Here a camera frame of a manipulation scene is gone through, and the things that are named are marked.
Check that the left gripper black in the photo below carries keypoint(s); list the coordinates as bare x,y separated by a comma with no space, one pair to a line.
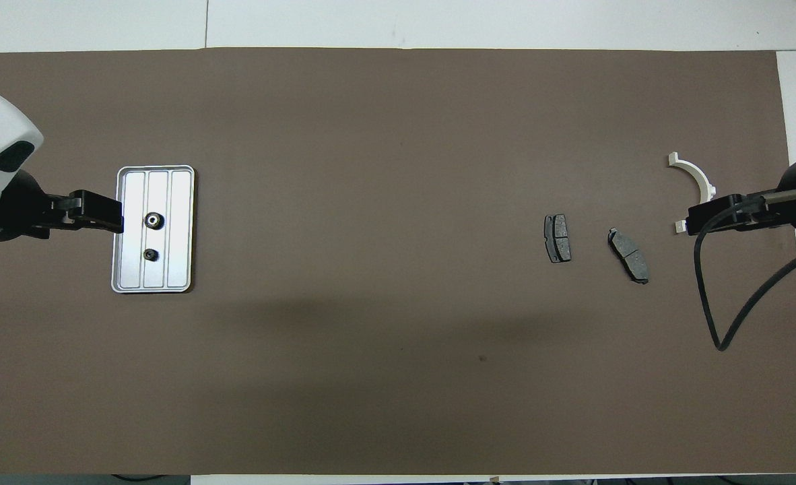
21,209

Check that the large black bearing gear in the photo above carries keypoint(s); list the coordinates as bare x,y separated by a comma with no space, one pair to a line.
153,220

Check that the long grey brake pad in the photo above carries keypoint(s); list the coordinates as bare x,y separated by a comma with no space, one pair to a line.
629,256

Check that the small black bearing gear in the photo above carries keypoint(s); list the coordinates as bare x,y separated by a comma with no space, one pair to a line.
150,254

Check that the short dark brake pad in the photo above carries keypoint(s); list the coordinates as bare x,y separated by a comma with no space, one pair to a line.
558,239

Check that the white semicircular bracket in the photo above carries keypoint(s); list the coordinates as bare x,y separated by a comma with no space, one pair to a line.
698,174

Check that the silver metal tray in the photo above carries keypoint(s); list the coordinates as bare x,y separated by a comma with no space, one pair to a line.
176,229

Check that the brown table mat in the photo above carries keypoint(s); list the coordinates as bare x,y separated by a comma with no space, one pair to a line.
384,168

